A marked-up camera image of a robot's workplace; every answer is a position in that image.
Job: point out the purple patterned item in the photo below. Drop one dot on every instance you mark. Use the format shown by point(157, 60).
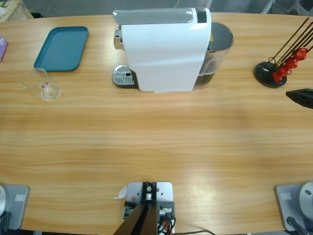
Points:
point(2, 47)

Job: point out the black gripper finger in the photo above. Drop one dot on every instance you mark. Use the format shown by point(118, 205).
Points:
point(303, 99)

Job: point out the clear water tank black lid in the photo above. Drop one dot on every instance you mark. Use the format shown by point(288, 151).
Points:
point(218, 36)

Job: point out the white metal frame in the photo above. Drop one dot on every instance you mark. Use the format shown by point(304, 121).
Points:
point(266, 6)

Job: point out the black capsule holder with rods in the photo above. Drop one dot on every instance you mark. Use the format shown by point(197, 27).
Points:
point(265, 77)

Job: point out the teal plastic tray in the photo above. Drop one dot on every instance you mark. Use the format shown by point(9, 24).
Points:
point(61, 49)

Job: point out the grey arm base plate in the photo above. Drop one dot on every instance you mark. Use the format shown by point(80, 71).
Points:
point(288, 208)
point(19, 208)

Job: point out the red coffee capsule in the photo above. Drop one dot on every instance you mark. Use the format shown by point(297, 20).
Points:
point(277, 77)
point(284, 70)
point(291, 63)
point(301, 54)

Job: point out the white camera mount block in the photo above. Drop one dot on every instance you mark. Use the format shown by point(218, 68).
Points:
point(163, 193)

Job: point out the clear drinking glass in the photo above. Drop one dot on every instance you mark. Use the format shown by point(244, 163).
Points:
point(50, 91)

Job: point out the white capsule coffee machine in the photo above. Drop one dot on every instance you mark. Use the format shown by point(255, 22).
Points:
point(163, 56)

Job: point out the white paper tag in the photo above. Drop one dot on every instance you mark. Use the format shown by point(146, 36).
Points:
point(121, 193)

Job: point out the dark camera post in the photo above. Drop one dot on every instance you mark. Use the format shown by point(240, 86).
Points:
point(143, 220)

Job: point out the white crumpled wad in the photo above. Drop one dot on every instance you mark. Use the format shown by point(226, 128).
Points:
point(2, 11)

